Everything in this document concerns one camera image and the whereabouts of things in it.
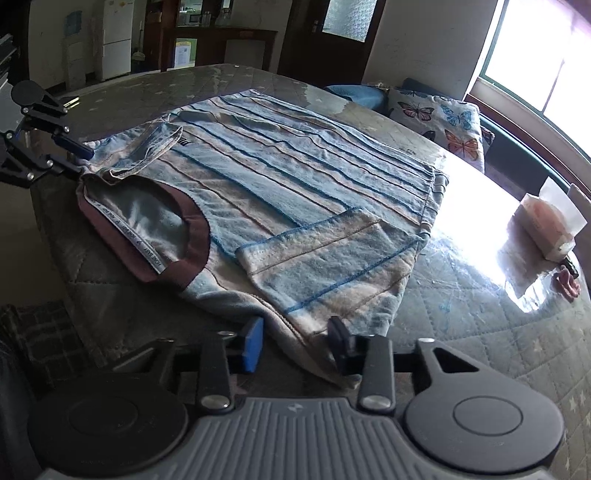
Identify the green framed window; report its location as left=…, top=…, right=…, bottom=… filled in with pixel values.
left=466, top=0, right=591, bottom=164

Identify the white tissue box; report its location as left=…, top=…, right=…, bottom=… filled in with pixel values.
left=505, top=178, right=585, bottom=261

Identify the plain white pillow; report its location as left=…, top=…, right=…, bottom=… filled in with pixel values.
left=568, top=182, right=591, bottom=232

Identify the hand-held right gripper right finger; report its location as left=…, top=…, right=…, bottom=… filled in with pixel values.
left=327, top=316, right=483, bottom=414

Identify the dark wooden cabinet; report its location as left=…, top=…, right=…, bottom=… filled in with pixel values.
left=143, top=0, right=278, bottom=75

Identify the blue sofa bench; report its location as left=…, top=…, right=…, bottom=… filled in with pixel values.
left=323, top=76, right=591, bottom=199

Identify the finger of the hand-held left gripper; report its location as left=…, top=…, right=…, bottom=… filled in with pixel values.
left=0, top=128, right=85, bottom=188
left=21, top=95, right=96, bottom=161

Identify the blue beige striped shirt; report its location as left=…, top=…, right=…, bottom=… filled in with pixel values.
left=76, top=90, right=451, bottom=388

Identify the small pink cloth item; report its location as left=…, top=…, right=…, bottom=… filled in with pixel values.
left=554, top=268, right=581, bottom=303

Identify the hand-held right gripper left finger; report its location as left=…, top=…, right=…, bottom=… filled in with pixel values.
left=111, top=316, right=265, bottom=414

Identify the dark plaid cloth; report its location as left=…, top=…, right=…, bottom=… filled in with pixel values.
left=0, top=300, right=93, bottom=384

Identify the white refrigerator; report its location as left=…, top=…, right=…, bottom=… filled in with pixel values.
left=95, top=0, right=134, bottom=84

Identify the yellow paper poster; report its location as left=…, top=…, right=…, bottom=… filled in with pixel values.
left=173, top=38, right=198, bottom=70

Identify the blue bolster cushion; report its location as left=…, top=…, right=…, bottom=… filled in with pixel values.
left=324, top=84, right=389, bottom=112

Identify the white water dispenser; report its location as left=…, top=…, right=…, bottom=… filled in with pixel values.
left=62, top=9, right=98, bottom=88

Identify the butterfly print pillow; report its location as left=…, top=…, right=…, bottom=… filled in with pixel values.
left=385, top=85, right=485, bottom=174

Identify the dark wooden glass door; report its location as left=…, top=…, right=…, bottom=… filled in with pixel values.
left=277, top=0, right=386, bottom=88

